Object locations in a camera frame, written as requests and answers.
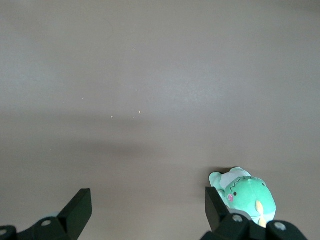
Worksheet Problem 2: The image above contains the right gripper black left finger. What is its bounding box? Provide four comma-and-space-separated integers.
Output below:
0, 188, 93, 240

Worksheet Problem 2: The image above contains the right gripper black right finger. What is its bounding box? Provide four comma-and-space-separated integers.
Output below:
201, 186, 308, 240

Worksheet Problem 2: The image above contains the green dinosaur plush toy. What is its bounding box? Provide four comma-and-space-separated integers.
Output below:
208, 166, 277, 229

